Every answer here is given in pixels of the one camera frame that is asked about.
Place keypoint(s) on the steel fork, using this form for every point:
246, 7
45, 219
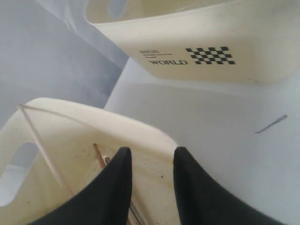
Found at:
132, 206

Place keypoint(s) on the cream bin with square mark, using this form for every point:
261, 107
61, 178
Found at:
232, 41

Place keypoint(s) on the small dark needle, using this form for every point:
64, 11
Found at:
283, 117

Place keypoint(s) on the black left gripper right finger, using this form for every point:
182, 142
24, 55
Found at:
201, 201

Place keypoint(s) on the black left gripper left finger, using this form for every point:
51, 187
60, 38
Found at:
105, 201

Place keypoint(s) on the wooden chopstick diagonal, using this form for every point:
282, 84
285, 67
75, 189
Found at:
47, 157

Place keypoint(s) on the cream bin with triangle mark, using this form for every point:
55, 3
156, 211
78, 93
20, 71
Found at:
68, 131

